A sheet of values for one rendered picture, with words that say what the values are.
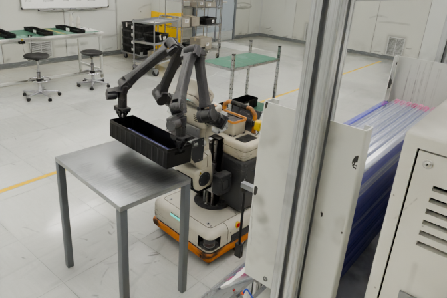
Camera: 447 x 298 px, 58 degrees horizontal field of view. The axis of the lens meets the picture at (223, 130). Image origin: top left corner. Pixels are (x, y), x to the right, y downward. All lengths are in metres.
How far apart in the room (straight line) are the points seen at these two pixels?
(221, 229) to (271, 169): 2.17
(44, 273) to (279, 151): 2.50
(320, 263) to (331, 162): 0.16
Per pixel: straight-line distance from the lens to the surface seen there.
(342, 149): 0.55
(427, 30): 11.09
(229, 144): 2.75
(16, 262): 3.11
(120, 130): 2.49
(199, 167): 2.65
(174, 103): 2.12
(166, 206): 2.98
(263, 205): 0.66
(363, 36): 11.56
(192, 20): 8.62
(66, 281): 2.87
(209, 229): 2.74
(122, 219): 2.06
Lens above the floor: 1.89
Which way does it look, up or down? 22 degrees down
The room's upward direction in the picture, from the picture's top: 4 degrees clockwise
